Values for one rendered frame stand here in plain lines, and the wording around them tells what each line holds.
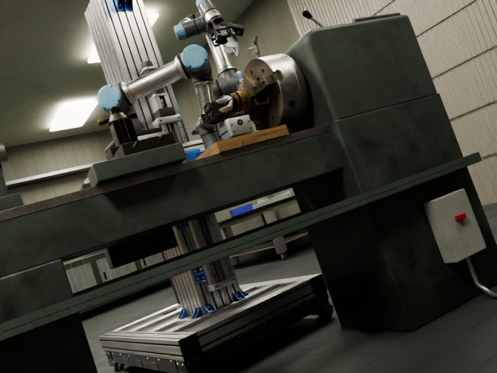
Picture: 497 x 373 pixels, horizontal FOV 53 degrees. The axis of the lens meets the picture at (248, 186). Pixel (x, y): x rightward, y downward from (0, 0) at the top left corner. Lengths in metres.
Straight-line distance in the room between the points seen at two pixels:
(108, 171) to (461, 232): 1.39
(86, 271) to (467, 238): 6.75
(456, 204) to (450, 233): 0.13
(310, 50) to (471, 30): 3.23
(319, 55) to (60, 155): 9.07
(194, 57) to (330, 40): 0.60
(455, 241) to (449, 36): 3.37
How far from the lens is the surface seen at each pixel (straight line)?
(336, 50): 2.12
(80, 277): 8.20
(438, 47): 5.33
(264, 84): 2.00
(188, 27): 2.52
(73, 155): 10.84
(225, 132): 2.55
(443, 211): 2.12
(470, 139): 5.25
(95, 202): 1.63
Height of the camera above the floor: 0.60
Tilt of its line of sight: 4 degrees up
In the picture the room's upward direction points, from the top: 19 degrees counter-clockwise
